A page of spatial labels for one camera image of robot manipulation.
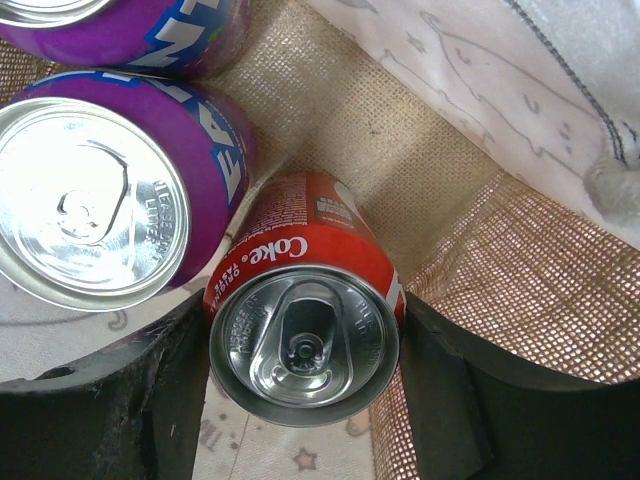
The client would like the red can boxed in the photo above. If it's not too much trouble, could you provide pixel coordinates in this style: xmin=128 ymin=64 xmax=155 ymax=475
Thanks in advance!
xmin=204 ymin=172 xmax=406 ymax=427

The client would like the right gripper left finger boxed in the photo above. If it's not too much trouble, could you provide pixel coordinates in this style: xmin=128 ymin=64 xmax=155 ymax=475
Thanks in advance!
xmin=1 ymin=294 xmax=209 ymax=479

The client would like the canvas bag with white handles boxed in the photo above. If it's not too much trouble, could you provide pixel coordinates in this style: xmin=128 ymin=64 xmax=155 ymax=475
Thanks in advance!
xmin=1 ymin=1 xmax=639 ymax=479

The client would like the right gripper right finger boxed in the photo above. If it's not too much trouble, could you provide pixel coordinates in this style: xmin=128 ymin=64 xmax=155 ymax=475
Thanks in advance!
xmin=400 ymin=294 xmax=639 ymax=479

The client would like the purple can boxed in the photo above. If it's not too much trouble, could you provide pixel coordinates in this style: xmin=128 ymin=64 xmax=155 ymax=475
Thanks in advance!
xmin=1 ymin=0 xmax=251 ymax=78
xmin=1 ymin=70 xmax=257 ymax=312

